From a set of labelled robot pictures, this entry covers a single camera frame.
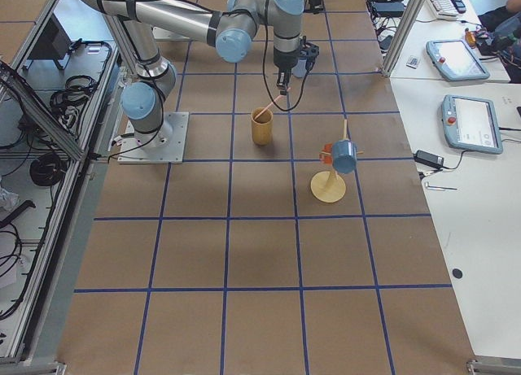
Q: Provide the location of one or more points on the black power adapter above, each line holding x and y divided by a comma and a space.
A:
429, 159

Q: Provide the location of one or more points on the wooden mug tree stand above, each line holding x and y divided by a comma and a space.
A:
329, 186

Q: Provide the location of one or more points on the teach pendant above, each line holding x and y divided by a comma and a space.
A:
456, 61
471, 124

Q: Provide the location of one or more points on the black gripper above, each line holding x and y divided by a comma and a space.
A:
282, 61

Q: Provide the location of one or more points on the hex key tool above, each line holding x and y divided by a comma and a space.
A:
429, 186

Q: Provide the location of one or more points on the light blue plastic cup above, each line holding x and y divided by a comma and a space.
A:
300, 70

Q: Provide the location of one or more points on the orange mug on stand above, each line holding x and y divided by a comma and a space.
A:
325, 154

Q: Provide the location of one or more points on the bamboo cylinder holder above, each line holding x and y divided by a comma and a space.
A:
262, 126

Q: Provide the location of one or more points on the upper teach pendant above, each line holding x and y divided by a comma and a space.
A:
456, 61

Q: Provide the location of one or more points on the blue mug on stand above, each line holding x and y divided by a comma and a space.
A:
344, 156

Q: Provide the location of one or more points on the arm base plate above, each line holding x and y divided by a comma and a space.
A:
165, 147
161, 34

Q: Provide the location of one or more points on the lower teach pendant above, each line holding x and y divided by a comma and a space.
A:
471, 124

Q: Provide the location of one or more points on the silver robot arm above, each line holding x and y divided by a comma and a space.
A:
229, 32

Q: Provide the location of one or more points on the white keyboard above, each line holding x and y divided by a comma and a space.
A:
443, 9

